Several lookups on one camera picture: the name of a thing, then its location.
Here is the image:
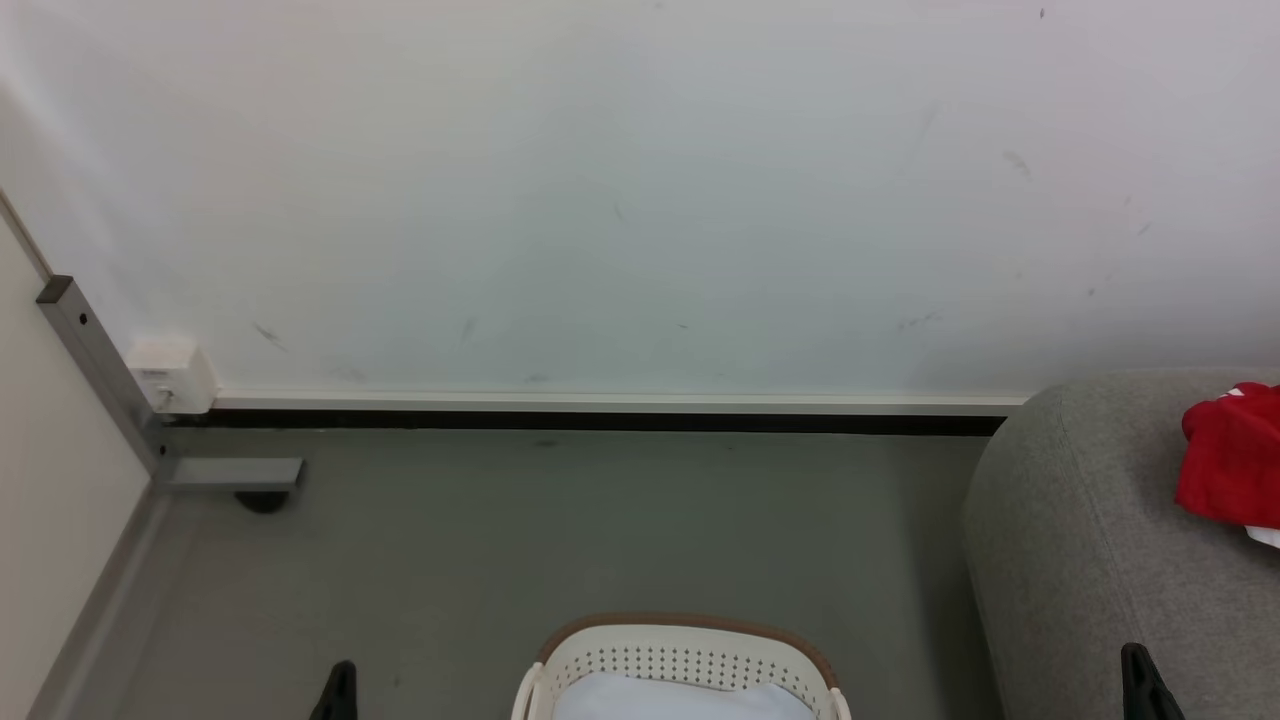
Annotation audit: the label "grey fabric sofa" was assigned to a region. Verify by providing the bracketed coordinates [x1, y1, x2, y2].
[962, 368, 1280, 720]

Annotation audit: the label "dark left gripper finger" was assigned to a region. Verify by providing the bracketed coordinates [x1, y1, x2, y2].
[309, 660, 359, 720]

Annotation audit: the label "red garment white stripes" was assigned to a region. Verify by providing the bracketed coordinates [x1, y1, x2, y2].
[1175, 382, 1280, 529]

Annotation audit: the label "white wall box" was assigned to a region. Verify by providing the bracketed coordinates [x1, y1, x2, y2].
[125, 338, 220, 416]

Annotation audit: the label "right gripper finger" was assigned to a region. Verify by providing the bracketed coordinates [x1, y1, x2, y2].
[1120, 643, 1187, 720]

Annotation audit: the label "white partition panel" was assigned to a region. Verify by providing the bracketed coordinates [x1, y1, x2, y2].
[0, 190, 153, 720]

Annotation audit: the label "grey metal frame post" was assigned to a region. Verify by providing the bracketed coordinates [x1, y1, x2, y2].
[36, 275, 305, 493]

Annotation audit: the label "white laundry basket brown rim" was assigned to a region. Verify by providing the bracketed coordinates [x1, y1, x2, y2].
[511, 613, 853, 720]

